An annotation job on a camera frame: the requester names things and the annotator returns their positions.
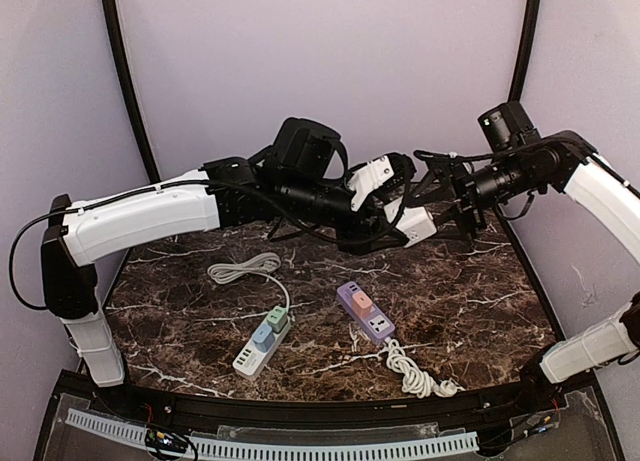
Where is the white cube socket adapter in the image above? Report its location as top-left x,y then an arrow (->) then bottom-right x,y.
392,207 -> 437,248

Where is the pink plug adapter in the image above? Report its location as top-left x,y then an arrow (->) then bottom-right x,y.
351,291 -> 373,320

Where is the purple power strip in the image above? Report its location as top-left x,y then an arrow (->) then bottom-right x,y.
337,281 -> 396,345

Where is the green plug adapter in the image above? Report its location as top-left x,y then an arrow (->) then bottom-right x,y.
266,306 -> 290,334

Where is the white power strip cord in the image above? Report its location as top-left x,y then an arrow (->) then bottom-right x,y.
207,252 -> 293,322

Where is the blue plug adapter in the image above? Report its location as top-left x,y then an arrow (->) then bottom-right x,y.
252,324 -> 275,353

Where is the white cord with plug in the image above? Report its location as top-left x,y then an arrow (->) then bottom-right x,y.
383,339 -> 464,400

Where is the white power strip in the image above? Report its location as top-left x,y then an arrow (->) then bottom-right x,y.
232,317 -> 291,381

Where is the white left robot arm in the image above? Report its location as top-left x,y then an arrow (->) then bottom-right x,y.
8,152 -> 415,388

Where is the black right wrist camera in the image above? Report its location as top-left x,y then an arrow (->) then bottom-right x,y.
478,101 -> 541,153

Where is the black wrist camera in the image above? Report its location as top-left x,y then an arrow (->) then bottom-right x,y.
259,116 -> 419,212
478,101 -> 541,153

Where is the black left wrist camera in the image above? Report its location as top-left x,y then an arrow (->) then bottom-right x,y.
259,116 -> 419,212

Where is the black front table rail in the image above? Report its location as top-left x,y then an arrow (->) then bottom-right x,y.
91,383 -> 566,439

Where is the white slotted cable duct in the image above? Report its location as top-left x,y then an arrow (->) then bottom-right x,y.
65,408 -> 479,460

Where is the black frame post left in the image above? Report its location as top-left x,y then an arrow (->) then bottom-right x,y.
101,0 -> 161,183

